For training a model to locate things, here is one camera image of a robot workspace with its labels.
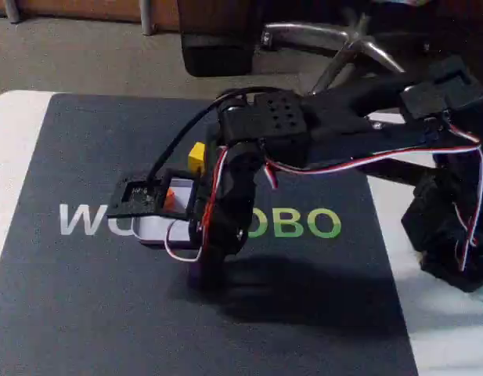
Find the black camera cable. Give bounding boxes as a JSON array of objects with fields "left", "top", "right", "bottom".
[{"left": 148, "top": 86, "right": 268, "bottom": 185}]

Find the grey metal leg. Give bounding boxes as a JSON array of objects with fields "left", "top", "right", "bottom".
[
  {"left": 1, "top": 0, "right": 21, "bottom": 24},
  {"left": 139, "top": 0, "right": 156, "bottom": 37}
]

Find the yellow cube block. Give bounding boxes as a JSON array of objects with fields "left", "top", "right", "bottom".
[{"left": 188, "top": 143, "right": 207, "bottom": 173}]

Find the white rectangular tray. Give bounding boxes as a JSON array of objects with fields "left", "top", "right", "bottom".
[{"left": 133, "top": 178, "right": 239, "bottom": 250}]

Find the brown wooden board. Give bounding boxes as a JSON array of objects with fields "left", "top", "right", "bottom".
[{"left": 0, "top": 0, "right": 182, "bottom": 33}]

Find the red white striped servo cable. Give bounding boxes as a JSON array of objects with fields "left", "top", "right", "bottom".
[{"left": 263, "top": 124, "right": 483, "bottom": 272}]

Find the white looped servo cable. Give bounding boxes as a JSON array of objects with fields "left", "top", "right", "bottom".
[{"left": 164, "top": 146, "right": 231, "bottom": 263}]

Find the black square camera box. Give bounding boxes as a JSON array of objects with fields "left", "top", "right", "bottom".
[{"left": 106, "top": 167, "right": 199, "bottom": 219}]

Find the black mat with printed letters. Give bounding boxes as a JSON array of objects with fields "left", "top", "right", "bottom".
[{"left": 0, "top": 92, "right": 420, "bottom": 376}]

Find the chrome office chair base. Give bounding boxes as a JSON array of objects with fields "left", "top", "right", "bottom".
[{"left": 262, "top": 11, "right": 407, "bottom": 97}]

